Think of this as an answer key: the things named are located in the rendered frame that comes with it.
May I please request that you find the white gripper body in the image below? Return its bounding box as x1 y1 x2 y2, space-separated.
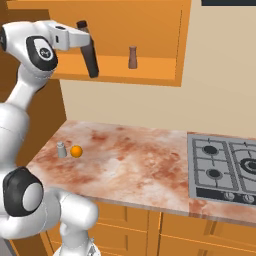
67 28 93 51

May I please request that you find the brown tall cabinet panel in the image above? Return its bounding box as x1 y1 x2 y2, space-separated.
0 0 68 168

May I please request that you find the brown pepper shaker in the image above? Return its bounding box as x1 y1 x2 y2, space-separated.
128 45 139 70

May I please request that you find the orange fruit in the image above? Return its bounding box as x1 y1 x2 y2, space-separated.
69 144 84 159

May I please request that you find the grey salt shaker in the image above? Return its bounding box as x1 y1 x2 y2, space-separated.
56 141 68 159

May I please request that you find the dark range hood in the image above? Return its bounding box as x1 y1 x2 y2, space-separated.
200 0 256 7

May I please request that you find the grey gas hob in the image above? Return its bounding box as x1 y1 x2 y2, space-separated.
186 132 256 207

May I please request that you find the wide orange drawer front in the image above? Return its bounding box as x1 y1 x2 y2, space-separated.
159 212 256 252

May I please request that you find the wide orange cupboard door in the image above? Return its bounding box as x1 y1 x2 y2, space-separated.
157 234 256 256

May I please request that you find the open orange wall cabinet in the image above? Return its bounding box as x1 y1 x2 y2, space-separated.
5 0 193 88

